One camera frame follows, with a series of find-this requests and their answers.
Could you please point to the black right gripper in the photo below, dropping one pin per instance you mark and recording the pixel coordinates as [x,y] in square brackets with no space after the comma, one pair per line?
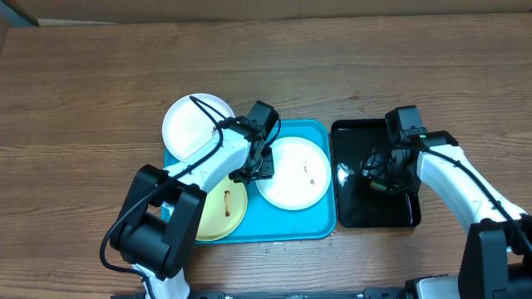
[380,171]

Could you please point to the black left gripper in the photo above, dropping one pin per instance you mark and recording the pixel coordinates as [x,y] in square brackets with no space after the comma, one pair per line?
[266,172]

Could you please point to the green yellow sponge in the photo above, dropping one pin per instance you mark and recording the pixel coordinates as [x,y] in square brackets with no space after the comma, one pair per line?
[378,185]

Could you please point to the white plate with blue speck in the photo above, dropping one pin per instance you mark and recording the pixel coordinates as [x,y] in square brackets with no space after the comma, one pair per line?
[302,174]

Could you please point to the yellow plate with sauce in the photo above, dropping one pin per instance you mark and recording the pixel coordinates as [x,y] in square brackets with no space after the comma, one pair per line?
[224,210]

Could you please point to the white plate with sauce streak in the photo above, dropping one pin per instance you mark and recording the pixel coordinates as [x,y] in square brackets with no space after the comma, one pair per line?
[189,126]

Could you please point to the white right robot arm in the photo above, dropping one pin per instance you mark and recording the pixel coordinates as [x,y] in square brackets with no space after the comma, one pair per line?
[496,261]

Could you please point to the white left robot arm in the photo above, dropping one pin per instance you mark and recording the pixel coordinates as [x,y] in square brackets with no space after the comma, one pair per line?
[156,228]

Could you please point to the black plastic tray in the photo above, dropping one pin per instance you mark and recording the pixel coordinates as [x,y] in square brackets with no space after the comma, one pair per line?
[359,205]

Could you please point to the teal plastic tray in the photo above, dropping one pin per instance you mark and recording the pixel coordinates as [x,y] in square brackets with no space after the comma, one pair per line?
[264,222]

